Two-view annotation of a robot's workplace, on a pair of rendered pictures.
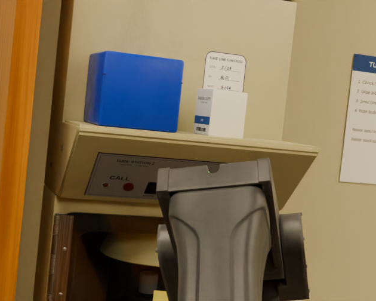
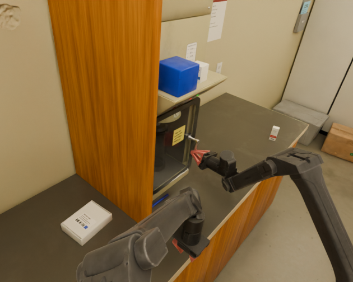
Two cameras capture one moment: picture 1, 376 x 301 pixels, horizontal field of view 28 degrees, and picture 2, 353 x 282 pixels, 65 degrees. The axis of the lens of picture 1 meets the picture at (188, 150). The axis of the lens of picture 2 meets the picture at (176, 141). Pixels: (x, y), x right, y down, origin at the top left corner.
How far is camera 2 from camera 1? 70 cm
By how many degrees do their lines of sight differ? 45
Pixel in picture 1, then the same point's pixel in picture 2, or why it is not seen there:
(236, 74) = (194, 49)
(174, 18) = (178, 35)
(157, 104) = (192, 83)
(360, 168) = not seen: hidden behind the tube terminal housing
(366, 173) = not seen: hidden behind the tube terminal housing
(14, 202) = (153, 132)
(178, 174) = (301, 166)
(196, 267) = (317, 193)
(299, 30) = not seen: outside the picture
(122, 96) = (184, 84)
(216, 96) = (202, 69)
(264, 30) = (201, 29)
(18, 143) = (154, 113)
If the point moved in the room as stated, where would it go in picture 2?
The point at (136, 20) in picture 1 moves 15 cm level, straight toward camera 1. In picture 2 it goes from (168, 40) to (198, 55)
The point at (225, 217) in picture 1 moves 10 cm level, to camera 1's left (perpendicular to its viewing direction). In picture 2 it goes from (317, 176) to (290, 189)
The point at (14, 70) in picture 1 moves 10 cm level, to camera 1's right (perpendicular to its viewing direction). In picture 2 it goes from (152, 89) to (181, 84)
